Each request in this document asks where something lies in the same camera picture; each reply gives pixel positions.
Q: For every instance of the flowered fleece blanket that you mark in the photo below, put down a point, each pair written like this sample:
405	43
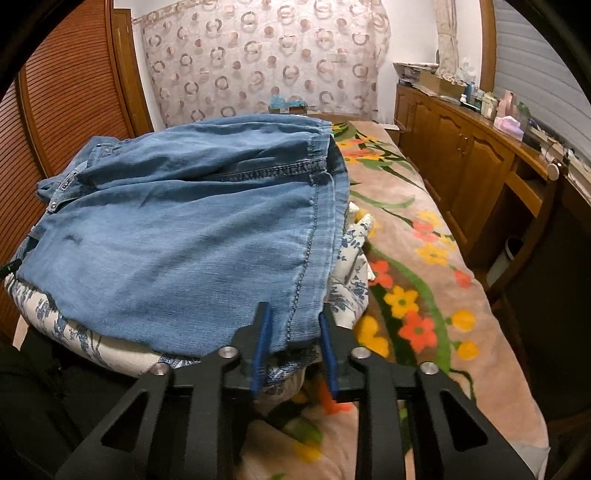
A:
415	295

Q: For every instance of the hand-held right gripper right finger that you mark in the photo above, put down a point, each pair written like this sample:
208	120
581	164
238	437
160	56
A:
328	356

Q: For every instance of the white waste bin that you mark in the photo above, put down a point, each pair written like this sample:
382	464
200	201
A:
503	263

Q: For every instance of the pink container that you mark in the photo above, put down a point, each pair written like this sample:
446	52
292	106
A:
508	125

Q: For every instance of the beige lace curtain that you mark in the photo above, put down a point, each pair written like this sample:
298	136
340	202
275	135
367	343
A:
448	37

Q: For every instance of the wooden sideboard cabinet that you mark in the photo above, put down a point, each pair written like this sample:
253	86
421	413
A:
461	152

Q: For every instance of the dark wooden chair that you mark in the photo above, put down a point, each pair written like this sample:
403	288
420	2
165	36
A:
545	277

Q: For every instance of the cardboard box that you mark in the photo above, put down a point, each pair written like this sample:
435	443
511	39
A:
429	78

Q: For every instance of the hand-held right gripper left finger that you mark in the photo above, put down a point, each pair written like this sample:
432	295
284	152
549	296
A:
261	351

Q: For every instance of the small blue-topped box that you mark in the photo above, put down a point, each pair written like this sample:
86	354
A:
286	106

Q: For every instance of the black cloth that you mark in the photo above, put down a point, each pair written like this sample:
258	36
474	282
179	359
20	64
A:
37	406

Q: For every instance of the wooden louvered wardrobe door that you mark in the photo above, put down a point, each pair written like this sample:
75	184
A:
18	184
78	92

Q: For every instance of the blue denim pants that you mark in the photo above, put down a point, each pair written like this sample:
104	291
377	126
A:
184	221

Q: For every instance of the circle-patterned sheer curtain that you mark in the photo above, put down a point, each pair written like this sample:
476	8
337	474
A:
258	60

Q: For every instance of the grey window roller shutter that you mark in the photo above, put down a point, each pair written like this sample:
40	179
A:
531	55

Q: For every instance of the white blue floral quilt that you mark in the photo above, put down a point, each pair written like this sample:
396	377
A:
60	318

